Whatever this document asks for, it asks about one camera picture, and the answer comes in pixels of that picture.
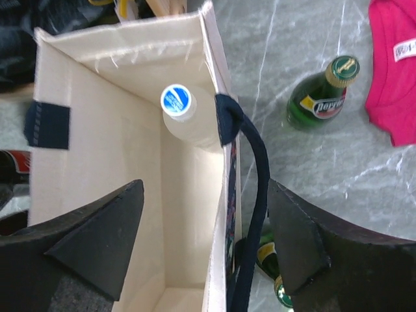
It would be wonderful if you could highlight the green perrier bottle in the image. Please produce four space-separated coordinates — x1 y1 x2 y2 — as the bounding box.
287 55 360 131
256 231 293 309

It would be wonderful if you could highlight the wooden clothes rack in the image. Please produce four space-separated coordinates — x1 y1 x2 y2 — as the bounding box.
146 0 188 17

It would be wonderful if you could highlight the Coca-Cola glass bottle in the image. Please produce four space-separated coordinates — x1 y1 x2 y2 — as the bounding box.
1 149 31 209

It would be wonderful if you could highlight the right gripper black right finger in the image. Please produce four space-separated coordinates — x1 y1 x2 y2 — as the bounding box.
268 181 415 311

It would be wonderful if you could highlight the cream canvas tote bag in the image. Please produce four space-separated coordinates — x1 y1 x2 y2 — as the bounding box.
25 1 270 311

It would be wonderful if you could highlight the pink folded t-shirt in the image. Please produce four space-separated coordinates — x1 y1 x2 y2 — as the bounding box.
365 1 415 147

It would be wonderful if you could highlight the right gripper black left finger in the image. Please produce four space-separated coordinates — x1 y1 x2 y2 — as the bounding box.
1 179 144 311

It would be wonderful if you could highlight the green Perrier bottle upright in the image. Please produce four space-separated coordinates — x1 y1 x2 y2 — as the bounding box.
287 55 360 131

